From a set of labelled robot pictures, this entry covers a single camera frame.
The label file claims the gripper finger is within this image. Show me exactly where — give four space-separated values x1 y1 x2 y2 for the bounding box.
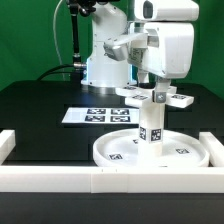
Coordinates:
153 77 171 103
137 69 149 87

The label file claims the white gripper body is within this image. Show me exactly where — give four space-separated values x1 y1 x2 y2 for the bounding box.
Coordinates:
128 22 194 79

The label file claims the white cross-shaped table base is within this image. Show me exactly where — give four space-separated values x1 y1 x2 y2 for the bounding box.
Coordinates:
115 86 194 108

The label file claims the white round table top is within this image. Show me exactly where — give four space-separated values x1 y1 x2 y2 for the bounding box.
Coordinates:
93 128 209 168

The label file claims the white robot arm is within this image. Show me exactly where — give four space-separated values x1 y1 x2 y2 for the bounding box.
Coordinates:
103 0 199 103

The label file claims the white fiducial marker sheet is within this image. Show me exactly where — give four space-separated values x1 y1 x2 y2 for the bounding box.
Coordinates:
62 107 139 124

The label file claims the white right fence block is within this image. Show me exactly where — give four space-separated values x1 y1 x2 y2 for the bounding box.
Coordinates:
199 132 224 167

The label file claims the white fence block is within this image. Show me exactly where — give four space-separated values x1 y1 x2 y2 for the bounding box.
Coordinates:
199 132 224 167
0 130 16 165

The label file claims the white left fence block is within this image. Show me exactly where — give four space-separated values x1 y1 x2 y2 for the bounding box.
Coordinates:
0 130 16 165

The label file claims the black cable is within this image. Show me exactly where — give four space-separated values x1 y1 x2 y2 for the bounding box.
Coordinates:
35 64 83 82

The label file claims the black camera pole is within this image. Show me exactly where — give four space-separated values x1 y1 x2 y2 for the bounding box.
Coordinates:
66 0 96 67

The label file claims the grey cable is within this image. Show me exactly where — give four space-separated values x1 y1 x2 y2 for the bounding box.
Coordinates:
52 0 66 81

